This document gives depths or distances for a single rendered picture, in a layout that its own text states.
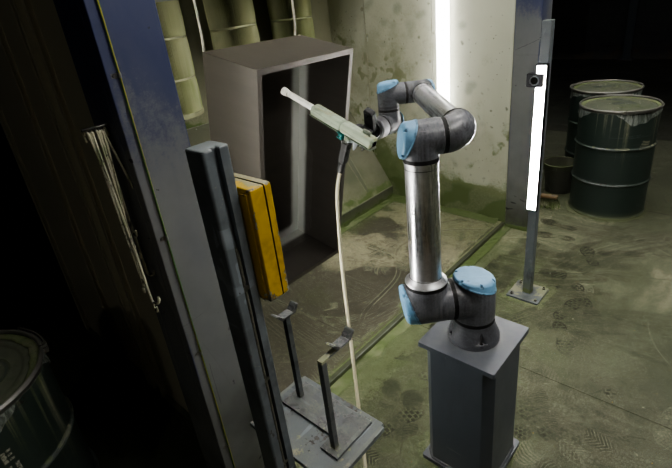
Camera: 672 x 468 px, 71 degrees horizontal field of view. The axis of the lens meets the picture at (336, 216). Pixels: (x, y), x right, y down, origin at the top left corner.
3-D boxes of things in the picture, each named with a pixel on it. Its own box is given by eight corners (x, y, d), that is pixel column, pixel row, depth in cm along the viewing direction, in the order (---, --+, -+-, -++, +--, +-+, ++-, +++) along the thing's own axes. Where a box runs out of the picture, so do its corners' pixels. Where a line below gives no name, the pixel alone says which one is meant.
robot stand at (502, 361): (519, 444, 207) (529, 327, 180) (488, 497, 187) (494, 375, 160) (456, 411, 227) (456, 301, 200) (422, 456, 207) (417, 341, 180)
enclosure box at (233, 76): (222, 271, 265) (201, 51, 201) (297, 229, 305) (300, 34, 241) (265, 300, 247) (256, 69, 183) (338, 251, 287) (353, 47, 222)
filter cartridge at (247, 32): (250, 105, 373) (227, -10, 339) (284, 106, 352) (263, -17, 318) (215, 117, 347) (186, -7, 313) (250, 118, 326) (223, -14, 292)
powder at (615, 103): (582, 98, 398) (582, 96, 398) (658, 97, 374) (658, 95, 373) (579, 114, 356) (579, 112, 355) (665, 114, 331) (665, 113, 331)
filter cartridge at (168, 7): (211, 132, 304) (179, -10, 267) (153, 143, 296) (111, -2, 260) (209, 120, 335) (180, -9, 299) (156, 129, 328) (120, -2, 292)
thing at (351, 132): (366, 184, 187) (380, 133, 173) (359, 188, 183) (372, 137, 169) (282, 130, 208) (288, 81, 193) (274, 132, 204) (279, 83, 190)
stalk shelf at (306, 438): (250, 426, 135) (249, 422, 135) (305, 378, 150) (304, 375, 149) (329, 488, 116) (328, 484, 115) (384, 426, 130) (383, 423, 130)
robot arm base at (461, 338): (508, 330, 180) (509, 309, 176) (485, 359, 168) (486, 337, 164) (462, 313, 192) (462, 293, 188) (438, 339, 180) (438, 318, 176)
